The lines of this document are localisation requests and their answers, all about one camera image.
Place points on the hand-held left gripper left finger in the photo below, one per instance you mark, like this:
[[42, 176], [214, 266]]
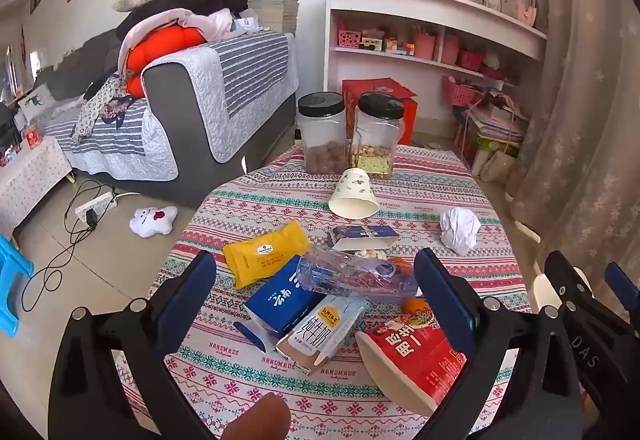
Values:
[[187, 295]]

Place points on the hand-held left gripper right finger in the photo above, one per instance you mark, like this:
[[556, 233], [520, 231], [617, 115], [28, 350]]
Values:
[[442, 297]]

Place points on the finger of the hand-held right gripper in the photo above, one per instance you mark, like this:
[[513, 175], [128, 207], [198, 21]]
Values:
[[567, 285], [620, 282]]

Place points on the white waste bin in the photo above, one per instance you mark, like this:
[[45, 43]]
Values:
[[540, 287]]

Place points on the white tissue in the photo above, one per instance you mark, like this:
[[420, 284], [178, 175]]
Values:
[[460, 227]]

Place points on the yellow snack packet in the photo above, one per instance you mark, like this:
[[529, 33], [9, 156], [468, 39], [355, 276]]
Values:
[[260, 255]]

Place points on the crushed clear plastic bottle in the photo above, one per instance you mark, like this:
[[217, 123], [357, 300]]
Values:
[[345, 275]]

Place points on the light blue milk carton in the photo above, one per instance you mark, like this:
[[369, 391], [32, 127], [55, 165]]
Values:
[[315, 335]]

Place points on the floral paper cup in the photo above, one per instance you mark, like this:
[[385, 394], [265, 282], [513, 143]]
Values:
[[352, 195]]

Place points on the person's left hand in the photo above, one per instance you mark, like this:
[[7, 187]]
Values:
[[265, 417]]

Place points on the orange peel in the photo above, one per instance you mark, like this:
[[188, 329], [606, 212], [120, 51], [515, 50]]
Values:
[[415, 306]]

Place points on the red instant noodle cup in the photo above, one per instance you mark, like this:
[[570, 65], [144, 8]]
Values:
[[415, 350]]

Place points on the white cloud plush toy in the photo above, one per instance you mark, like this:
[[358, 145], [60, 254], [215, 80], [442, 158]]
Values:
[[150, 221]]

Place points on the dark blue carton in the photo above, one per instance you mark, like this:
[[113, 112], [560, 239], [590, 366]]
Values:
[[285, 305]]

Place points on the small blue white box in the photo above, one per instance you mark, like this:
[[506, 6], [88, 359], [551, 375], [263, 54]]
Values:
[[362, 235]]

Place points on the white power strip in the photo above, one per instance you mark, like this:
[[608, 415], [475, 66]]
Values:
[[97, 203]]

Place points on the patterned tablecloth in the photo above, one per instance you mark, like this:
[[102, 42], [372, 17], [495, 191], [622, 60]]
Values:
[[280, 200]]

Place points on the white tote bag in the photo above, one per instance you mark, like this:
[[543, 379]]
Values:
[[500, 167]]

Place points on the embroidered sheer curtain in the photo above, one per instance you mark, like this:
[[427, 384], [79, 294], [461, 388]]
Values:
[[575, 120]]

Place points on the black-lid jar mixed nuts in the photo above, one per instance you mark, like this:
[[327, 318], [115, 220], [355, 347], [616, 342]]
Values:
[[377, 135]]

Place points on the pile of papers and bags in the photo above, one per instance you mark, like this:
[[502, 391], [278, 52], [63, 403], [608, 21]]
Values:
[[492, 125]]

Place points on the grey sofa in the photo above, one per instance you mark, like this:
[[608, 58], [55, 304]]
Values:
[[160, 120]]

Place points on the blue plastic stool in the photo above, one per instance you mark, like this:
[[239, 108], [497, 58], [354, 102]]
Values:
[[10, 280]]

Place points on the red gift box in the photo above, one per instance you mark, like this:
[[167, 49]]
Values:
[[407, 115]]

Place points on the low table floral cloth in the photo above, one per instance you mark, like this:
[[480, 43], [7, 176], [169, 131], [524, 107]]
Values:
[[30, 175]]

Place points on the black-lid jar brown snacks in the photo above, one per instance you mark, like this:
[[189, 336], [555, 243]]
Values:
[[322, 135]]

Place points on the large pink basket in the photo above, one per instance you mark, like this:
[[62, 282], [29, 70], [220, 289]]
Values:
[[460, 90]]

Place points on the floral garment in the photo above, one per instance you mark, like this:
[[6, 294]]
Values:
[[100, 105]]

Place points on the striped quilted sofa cover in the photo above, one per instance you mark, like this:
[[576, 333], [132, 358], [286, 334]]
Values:
[[250, 65]]

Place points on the small pink basket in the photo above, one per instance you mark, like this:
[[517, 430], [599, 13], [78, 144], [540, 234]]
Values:
[[470, 60]]

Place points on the pink round container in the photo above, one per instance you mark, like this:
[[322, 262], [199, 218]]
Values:
[[450, 50], [425, 45]]

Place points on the orange cushion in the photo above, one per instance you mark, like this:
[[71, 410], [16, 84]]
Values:
[[165, 45]]

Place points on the colourful toy blocks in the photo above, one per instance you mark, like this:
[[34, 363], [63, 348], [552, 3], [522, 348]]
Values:
[[387, 45]]

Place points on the pink perforated box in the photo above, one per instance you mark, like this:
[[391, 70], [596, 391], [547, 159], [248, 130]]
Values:
[[348, 38]]

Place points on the pink cloth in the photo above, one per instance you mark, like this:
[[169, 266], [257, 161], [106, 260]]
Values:
[[160, 20]]

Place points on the pink folders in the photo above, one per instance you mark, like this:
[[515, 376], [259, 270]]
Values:
[[517, 0]]

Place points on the dark folded blanket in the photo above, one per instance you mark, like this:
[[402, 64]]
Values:
[[200, 0]]

